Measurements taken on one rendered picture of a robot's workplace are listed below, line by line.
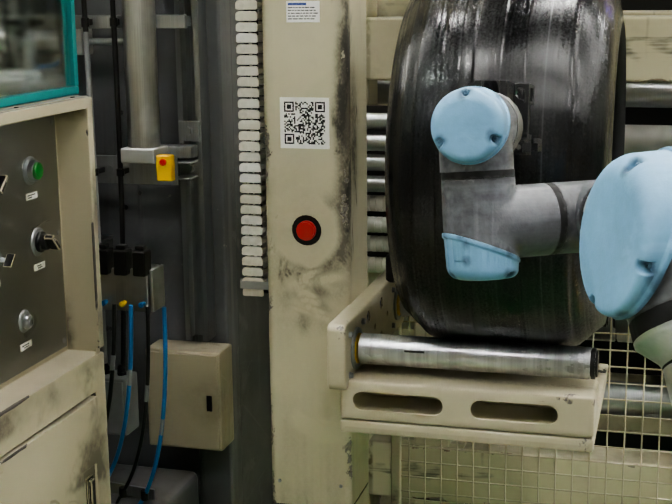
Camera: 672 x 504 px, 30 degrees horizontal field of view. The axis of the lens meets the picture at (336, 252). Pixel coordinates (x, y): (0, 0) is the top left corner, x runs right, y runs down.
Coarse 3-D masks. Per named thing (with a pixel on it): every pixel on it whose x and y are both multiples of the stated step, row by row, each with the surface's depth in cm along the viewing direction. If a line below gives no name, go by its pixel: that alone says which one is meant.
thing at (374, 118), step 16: (368, 112) 235; (384, 112) 234; (368, 128) 224; (384, 128) 223; (368, 144) 222; (384, 144) 222; (368, 160) 224; (384, 160) 223; (368, 176) 225; (384, 176) 224; (368, 192) 238; (384, 192) 237; (368, 208) 226; (384, 208) 225; (368, 224) 226; (384, 224) 225; (368, 240) 227; (384, 240) 227; (368, 256) 228; (384, 256) 240; (368, 272) 228
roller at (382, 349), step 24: (360, 336) 181; (384, 336) 180; (408, 336) 180; (360, 360) 181; (384, 360) 180; (408, 360) 178; (432, 360) 177; (456, 360) 176; (480, 360) 176; (504, 360) 175; (528, 360) 174; (552, 360) 173; (576, 360) 172
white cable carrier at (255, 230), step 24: (240, 0) 183; (240, 24) 184; (240, 48) 185; (240, 72) 186; (240, 96) 186; (264, 120) 190; (240, 144) 188; (264, 144) 189; (240, 168) 189; (264, 168) 190; (264, 192) 193; (264, 216) 191; (264, 240) 191; (264, 264) 195
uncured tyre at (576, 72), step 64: (448, 0) 167; (512, 0) 164; (576, 0) 163; (448, 64) 161; (512, 64) 159; (576, 64) 157; (576, 128) 156; (576, 256) 160; (448, 320) 173; (512, 320) 170; (576, 320) 169
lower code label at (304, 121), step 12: (288, 108) 184; (300, 108) 183; (312, 108) 183; (324, 108) 182; (288, 120) 184; (300, 120) 183; (312, 120) 183; (324, 120) 182; (288, 132) 184; (300, 132) 184; (312, 132) 183; (324, 132) 183; (288, 144) 185; (300, 144) 184; (312, 144) 184; (324, 144) 183
